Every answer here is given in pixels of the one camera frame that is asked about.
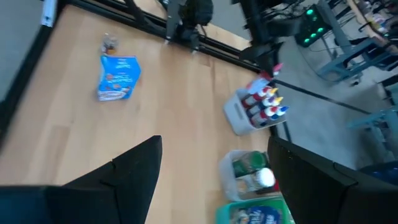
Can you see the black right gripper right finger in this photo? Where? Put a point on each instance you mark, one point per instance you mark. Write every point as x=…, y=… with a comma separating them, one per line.
x=311, y=186

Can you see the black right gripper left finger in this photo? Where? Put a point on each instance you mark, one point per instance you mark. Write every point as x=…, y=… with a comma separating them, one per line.
x=124, y=186

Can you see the red plastic box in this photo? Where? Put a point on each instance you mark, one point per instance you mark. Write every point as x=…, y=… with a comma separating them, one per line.
x=276, y=186

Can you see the yellow food colouring bottle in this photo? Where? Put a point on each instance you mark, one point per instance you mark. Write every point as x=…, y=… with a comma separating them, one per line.
x=271, y=91
x=276, y=100

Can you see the white lid spice jar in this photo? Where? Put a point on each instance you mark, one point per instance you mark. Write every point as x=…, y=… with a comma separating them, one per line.
x=264, y=177

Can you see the green lid spice jar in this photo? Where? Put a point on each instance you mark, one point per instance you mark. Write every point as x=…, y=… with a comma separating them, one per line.
x=250, y=163

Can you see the blue Rice Krispies box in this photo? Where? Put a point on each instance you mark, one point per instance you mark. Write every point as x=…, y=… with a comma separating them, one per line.
x=119, y=77

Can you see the small clear glass jar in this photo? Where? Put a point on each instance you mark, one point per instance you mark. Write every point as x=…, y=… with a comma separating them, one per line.
x=109, y=45

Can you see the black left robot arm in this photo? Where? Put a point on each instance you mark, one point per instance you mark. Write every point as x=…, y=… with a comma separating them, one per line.
x=189, y=15

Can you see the clear plastic container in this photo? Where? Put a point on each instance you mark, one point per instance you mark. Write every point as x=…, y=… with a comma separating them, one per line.
x=225, y=177

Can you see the green plastic tray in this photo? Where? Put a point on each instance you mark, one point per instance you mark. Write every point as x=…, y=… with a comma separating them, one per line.
x=224, y=214

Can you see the blue-grey metal frame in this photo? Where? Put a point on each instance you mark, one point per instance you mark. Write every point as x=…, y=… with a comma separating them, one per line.
x=342, y=59
x=379, y=121

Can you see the silver metal bracket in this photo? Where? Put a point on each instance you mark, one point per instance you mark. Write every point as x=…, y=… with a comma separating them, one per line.
x=49, y=12

